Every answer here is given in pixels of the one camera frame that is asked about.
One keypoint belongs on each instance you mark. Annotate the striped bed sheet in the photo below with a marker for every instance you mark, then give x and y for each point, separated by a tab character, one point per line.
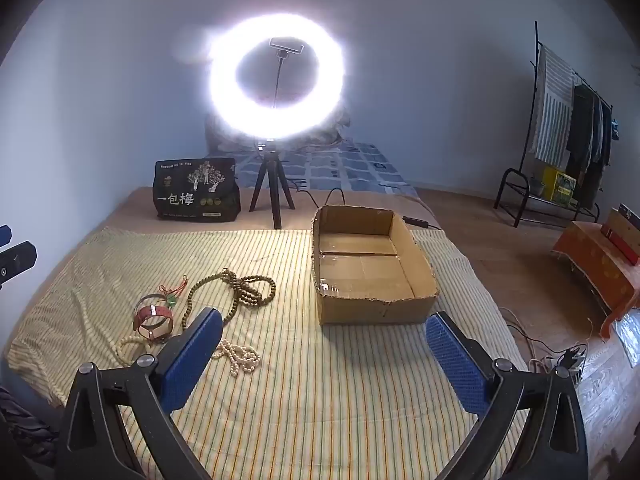
325	385

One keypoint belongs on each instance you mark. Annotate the zebra striped clothing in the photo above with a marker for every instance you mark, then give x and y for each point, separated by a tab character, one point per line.
25	425

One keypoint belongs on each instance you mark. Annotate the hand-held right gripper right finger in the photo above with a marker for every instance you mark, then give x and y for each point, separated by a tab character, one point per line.
457	365

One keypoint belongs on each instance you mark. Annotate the red book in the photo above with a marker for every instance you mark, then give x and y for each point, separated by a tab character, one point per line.
620	247

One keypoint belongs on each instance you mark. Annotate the black printed snack bag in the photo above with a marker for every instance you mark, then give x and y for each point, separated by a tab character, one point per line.
195	190

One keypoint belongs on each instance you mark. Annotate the power strip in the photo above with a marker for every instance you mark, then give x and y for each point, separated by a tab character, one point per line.
565	367

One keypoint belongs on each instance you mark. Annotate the grey hanging garment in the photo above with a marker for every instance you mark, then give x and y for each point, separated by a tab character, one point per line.
602	150

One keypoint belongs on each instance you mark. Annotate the cardboard box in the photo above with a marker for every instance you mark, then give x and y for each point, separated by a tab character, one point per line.
370	305

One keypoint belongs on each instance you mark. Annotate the phone clamp holder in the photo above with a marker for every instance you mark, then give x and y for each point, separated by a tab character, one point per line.
287	46

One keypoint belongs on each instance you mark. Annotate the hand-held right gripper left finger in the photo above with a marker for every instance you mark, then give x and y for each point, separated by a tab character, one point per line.
192	355

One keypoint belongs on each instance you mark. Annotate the yellow box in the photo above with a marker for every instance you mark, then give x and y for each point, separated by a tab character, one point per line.
557	185

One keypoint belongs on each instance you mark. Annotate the black clothes rack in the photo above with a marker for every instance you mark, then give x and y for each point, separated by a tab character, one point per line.
512	195

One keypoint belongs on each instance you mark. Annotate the striped towel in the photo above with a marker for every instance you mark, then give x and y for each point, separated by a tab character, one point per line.
552	110

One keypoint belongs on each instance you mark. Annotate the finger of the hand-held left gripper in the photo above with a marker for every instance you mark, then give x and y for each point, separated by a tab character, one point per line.
4	235
17	260

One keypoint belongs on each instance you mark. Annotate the dark hanging jacket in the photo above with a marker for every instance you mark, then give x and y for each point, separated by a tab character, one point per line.
582	130

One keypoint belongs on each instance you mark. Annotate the orange cabinet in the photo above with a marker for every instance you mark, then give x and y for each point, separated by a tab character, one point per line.
595	270

